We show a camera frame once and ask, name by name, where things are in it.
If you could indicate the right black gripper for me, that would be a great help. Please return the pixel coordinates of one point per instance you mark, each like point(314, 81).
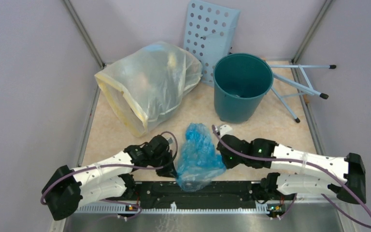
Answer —
point(228, 163)

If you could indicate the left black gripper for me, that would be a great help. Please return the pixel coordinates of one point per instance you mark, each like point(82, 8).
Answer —
point(168, 171)

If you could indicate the blue plastic trash bag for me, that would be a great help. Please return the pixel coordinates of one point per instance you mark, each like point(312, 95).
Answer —
point(199, 163)

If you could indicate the teal plastic trash bin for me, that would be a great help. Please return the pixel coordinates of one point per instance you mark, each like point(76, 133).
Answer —
point(240, 82)

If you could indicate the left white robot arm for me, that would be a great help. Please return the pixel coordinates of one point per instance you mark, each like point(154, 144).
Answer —
point(71, 188)

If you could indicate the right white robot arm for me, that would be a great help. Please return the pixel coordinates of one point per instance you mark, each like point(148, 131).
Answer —
point(343, 177)

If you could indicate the translucent white bag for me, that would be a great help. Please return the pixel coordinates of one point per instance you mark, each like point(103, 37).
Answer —
point(145, 88)

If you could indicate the light blue perforated stool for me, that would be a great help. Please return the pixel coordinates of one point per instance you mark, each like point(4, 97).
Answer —
point(208, 36)

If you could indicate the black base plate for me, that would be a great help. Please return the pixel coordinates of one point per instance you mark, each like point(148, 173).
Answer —
point(222, 195)

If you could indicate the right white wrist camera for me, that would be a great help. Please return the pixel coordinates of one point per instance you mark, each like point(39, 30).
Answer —
point(223, 130)

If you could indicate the white cable duct strip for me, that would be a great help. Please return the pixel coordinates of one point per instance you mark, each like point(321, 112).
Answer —
point(114, 208)

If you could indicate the left aluminium frame post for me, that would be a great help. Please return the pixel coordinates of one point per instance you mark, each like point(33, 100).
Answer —
point(83, 32)

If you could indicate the aluminium frame post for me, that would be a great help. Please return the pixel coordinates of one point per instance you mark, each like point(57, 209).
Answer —
point(83, 32)
point(312, 30)

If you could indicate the right aluminium frame post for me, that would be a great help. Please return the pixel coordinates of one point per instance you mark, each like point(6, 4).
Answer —
point(312, 30)

